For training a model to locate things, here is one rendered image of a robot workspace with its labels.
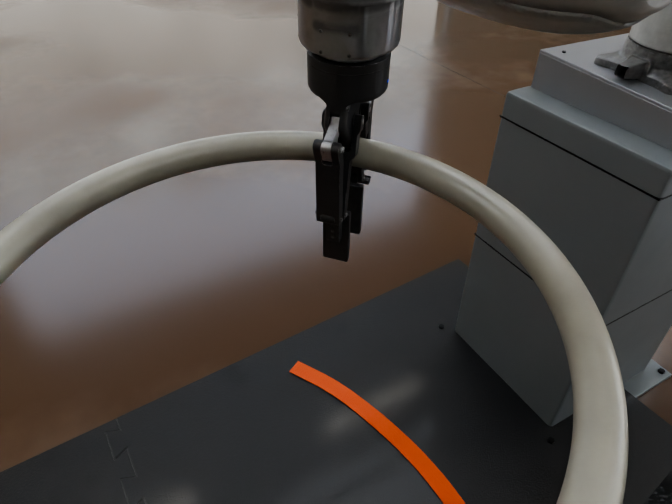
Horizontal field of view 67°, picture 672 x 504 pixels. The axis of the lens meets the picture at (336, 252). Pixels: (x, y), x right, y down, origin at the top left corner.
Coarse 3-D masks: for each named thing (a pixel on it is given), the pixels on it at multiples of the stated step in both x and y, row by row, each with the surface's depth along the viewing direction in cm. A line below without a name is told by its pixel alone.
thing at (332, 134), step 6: (330, 120) 47; (336, 120) 46; (330, 126) 46; (336, 126) 46; (330, 132) 46; (336, 132) 46; (324, 138) 46; (330, 138) 46; (336, 138) 46; (324, 144) 45; (330, 144) 45; (324, 150) 45; (330, 150) 45; (324, 156) 46; (330, 156) 46
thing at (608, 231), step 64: (512, 128) 115; (576, 128) 101; (512, 192) 121; (576, 192) 105; (640, 192) 93; (512, 256) 128; (576, 256) 110; (640, 256) 100; (512, 320) 136; (640, 320) 123; (512, 384) 145; (640, 384) 147
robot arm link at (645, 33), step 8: (664, 8) 91; (648, 16) 94; (656, 16) 93; (664, 16) 92; (640, 24) 96; (648, 24) 95; (656, 24) 93; (664, 24) 92; (632, 32) 99; (640, 32) 97; (648, 32) 95; (656, 32) 94; (664, 32) 93; (640, 40) 97; (648, 40) 95; (656, 40) 94; (664, 40) 93; (656, 48) 95; (664, 48) 94
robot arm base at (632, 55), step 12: (624, 48) 101; (636, 48) 98; (648, 48) 96; (600, 60) 103; (612, 60) 102; (624, 60) 101; (636, 60) 97; (648, 60) 96; (660, 60) 95; (624, 72) 100; (636, 72) 97; (648, 72) 97; (660, 72) 96; (648, 84) 97; (660, 84) 95
